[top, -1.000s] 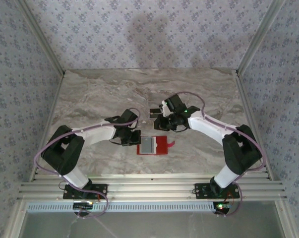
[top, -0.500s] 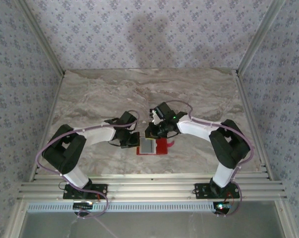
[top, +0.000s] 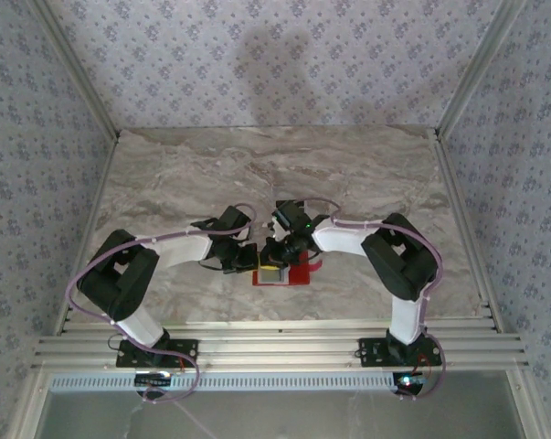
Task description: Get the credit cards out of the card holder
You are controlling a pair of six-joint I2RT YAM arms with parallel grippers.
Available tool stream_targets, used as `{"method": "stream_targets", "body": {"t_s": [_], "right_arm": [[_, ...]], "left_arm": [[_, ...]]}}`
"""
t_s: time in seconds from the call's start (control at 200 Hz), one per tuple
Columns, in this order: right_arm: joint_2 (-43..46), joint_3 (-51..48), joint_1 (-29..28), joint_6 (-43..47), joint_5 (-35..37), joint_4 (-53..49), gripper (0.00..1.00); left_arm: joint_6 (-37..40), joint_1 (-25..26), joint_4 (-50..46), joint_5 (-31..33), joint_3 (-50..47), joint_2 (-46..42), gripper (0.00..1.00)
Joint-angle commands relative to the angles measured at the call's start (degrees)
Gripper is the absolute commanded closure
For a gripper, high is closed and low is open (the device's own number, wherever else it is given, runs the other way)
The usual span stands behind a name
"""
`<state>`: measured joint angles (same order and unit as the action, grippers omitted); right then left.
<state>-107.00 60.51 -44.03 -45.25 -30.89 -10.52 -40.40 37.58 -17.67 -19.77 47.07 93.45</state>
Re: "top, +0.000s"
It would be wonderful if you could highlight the red tray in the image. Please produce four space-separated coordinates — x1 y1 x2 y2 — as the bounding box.
251 249 324 288

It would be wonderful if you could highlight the black controller board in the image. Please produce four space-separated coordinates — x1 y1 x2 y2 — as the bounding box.
134 371 174 389

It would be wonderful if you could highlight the controller board with lights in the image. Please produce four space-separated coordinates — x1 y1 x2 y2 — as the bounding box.
392 371 430 395

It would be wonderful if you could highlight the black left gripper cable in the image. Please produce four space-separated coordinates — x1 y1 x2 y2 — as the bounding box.
199 259 238 275

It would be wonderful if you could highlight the aluminium front rail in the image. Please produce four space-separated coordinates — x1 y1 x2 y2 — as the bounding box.
35 335 527 353
30 351 531 371
59 319 498 336

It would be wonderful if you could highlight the grey slotted cable duct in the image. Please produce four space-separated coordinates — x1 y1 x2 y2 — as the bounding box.
48 370 397 393

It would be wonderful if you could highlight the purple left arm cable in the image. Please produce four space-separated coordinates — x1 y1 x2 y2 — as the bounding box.
64 203 258 406

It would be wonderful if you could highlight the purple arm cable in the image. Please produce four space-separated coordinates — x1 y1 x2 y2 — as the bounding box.
64 203 258 406
302 197 447 402

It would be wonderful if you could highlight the aluminium table side rail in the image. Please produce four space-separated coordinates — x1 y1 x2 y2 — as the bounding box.
432 130 503 335
53 132 121 335

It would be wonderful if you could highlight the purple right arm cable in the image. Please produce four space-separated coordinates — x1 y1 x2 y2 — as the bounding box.
302 197 447 402

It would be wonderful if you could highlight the aluminium frame corner post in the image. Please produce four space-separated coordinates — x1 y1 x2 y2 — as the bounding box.
434 0 530 138
27 0 121 138

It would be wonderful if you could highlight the aluminium lower frame leg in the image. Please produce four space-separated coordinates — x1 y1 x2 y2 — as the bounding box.
505 368 542 439
7 368 52 439

